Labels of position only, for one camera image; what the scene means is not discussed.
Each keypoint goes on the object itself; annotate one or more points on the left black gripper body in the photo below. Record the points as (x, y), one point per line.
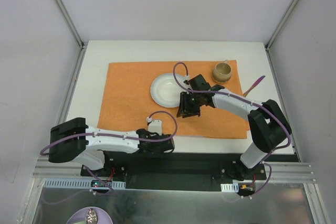
(165, 145)

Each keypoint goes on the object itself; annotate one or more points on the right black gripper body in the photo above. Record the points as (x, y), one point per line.
(189, 100)

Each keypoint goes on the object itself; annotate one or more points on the white ceramic plate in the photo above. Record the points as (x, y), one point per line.
(165, 91)

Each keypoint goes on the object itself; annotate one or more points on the beige ceramic mug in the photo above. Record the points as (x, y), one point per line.
(222, 72)

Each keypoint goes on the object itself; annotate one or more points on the orange cloth placemat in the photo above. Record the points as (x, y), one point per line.
(127, 102)

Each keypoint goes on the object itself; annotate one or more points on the iridescent purple knife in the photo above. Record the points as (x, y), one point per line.
(255, 84)

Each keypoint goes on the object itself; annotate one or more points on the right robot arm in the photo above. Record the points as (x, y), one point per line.
(269, 128)

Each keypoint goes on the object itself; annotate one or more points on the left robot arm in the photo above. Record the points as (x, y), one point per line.
(75, 141)

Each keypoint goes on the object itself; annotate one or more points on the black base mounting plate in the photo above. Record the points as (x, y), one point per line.
(177, 171)

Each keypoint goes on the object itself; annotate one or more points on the lilac plate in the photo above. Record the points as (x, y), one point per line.
(79, 216)

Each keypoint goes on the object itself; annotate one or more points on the silver cutlery on lilac plate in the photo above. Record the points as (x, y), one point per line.
(91, 216)

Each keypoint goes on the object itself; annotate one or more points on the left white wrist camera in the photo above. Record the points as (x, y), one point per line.
(154, 126)

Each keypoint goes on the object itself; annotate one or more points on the right white cable duct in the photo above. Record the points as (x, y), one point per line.
(230, 188)

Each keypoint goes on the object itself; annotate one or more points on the white cable duct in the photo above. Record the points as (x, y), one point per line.
(230, 188)
(74, 183)

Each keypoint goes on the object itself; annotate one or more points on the left white cable duct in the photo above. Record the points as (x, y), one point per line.
(74, 183)

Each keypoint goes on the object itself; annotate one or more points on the aluminium front rail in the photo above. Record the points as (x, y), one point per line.
(282, 172)

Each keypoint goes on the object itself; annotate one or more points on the left aluminium frame post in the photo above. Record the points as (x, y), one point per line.
(69, 22)

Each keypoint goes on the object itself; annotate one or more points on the aluminium frame post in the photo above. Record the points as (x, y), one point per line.
(69, 22)
(280, 26)

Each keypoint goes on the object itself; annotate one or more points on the right aluminium frame post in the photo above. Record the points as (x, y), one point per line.
(280, 26)

